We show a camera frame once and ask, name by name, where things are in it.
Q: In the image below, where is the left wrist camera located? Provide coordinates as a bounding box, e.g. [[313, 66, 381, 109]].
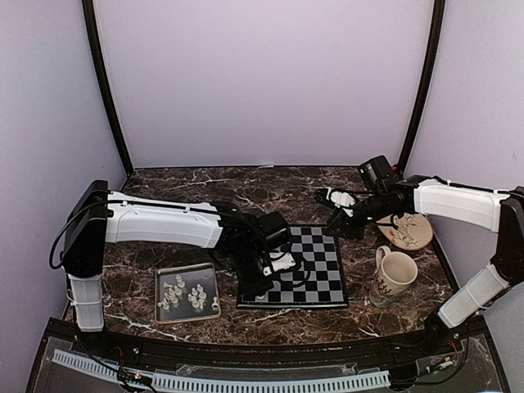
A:
[[263, 251, 296, 277]]

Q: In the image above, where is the black frame post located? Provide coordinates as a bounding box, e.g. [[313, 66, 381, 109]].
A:
[[396, 0, 446, 174], [81, 0, 134, 176]]

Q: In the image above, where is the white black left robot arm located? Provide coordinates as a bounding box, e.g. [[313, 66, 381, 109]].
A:
[[56, 180, 287, 357]]

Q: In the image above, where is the black right frame post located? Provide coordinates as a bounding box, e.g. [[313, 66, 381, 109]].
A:
[[396, 0, 446, 174]]

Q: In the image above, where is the white chess piece cluster left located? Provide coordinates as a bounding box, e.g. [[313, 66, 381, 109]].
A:
[[163, 282, 183, 307]]

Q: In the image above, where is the black grey chessboard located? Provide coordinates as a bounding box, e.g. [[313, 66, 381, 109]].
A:
[[237, 226, 349, 309]]

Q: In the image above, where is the white slotted cable duct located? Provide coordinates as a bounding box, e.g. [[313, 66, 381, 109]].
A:
[[51, 350, 391, 392]]

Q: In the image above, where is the white rook chess piece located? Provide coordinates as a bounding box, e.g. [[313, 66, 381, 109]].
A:
[[255, 292, 268, 303]]

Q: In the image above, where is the metal tray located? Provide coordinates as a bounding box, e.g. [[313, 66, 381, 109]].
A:
[[155, 263, 221, 324]]

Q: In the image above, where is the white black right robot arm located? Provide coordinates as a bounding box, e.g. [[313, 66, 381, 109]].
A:
[[314, 175, 523, 355]]

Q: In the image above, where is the cream floral mug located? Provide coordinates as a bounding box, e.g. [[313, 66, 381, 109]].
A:
[[368, 246, 418, 308]]

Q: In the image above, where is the white chess piece lying left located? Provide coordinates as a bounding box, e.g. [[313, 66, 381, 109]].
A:
[[157, 299, 169, 310]]

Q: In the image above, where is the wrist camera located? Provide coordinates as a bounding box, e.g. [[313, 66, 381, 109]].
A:
[[314, 187, 358, 217], [263, 251, 296, 277]]

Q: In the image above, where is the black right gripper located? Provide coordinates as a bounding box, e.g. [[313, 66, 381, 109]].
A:
[[324, 190, 396, 240]]

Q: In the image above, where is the round wooden bird coaster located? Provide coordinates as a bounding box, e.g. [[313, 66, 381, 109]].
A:
[[377, 213, 434, 251]]

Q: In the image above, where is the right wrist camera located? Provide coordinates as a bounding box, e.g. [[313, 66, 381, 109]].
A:
[[314, 187, 358, 217]]

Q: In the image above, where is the black left frame post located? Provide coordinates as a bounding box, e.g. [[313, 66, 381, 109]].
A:
[[81, 0, 134, 176]]

